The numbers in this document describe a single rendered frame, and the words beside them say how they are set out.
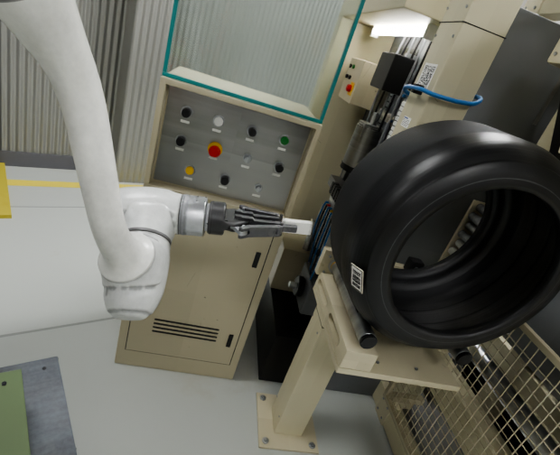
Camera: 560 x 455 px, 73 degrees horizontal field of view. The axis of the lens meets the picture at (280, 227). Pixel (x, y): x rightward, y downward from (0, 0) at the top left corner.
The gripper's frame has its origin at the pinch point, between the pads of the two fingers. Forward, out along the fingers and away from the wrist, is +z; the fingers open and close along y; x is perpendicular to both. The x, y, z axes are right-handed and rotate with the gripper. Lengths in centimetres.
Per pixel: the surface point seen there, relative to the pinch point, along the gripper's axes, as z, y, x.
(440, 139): 26.3, -1.1, -24.5
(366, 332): 20.8, -8.5, 22.8
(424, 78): 35, 34, -34
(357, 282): 13.8, -10.0, 7.1
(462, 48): 40, 27, -43
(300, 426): 25, 27, 109
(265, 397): 11, 44, 113
